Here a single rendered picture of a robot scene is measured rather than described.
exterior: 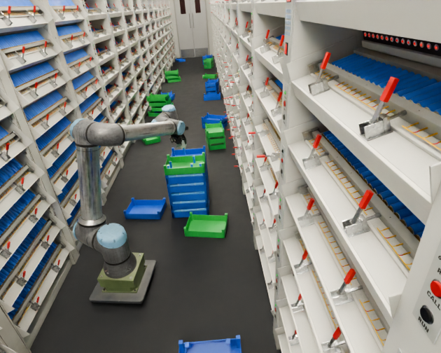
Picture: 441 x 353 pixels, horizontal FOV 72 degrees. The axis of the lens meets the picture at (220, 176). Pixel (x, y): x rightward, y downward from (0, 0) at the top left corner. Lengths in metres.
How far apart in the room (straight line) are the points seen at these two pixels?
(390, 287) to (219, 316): 1.37
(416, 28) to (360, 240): 0.35
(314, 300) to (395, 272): 0.47
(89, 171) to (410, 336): 1.54
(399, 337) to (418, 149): 0.26
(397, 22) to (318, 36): 0.46
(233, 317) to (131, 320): 0.56
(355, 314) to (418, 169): 0.39
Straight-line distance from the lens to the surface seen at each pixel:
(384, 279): 0.56
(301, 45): 0.91
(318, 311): 0.99
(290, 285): 1.29
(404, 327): 0.50
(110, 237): 1.77
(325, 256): 0.85
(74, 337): 1.99
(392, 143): 0.51
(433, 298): 0.43
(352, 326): 0.74
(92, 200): 1.81
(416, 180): 0.44
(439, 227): 0.40
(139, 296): 1.93
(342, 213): 0.68
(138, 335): 1.86
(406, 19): 0.46
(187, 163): 2.43
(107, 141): 1.61
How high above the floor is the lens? 1.49
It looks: 30 degrees down
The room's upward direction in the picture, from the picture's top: 4 degrees counter-clockwise
